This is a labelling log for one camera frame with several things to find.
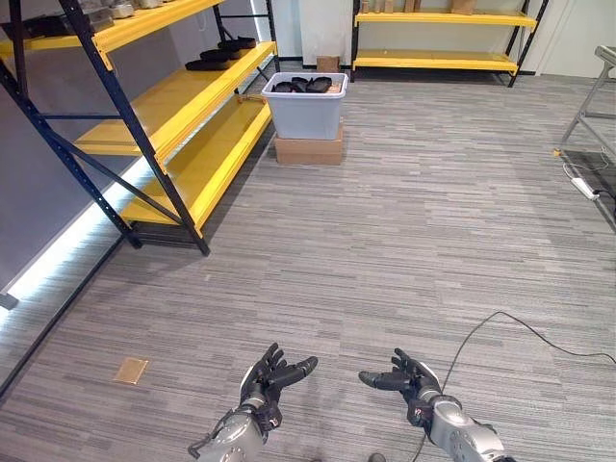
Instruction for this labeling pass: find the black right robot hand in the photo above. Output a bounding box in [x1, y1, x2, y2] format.
[358, 347, 442, 401]

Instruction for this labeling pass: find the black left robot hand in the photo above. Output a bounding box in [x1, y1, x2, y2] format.
[239, 342, 320, 401]

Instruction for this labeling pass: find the flat cardboard box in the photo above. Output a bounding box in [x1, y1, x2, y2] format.
[273, 124, 346, 167]

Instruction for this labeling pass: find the grey plastic box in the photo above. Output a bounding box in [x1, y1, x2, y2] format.
[261, 71, 349, 141]

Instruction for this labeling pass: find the large yellow shelf rack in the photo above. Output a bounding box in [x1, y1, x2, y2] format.
[0, 0, 281, 257]

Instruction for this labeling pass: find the small yellow shelf rack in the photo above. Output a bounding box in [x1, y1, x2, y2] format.
[349, 0, 551, 89]

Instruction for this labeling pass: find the brass floor plate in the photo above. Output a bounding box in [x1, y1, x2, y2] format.
[113, 357, 150, 386]

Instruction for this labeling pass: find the white power strip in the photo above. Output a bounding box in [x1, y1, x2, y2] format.
[569, 176, 602, 199]

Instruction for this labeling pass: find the grey block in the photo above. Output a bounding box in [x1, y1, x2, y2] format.
[107, 0, 137, 19]
[80, 6, 116, 33]

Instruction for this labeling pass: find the black floor cable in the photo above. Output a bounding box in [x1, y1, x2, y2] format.
[411, 311, 616, 462]

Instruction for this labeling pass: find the grey metal frame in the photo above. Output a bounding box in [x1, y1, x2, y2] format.
[559, 44, 616, 160]

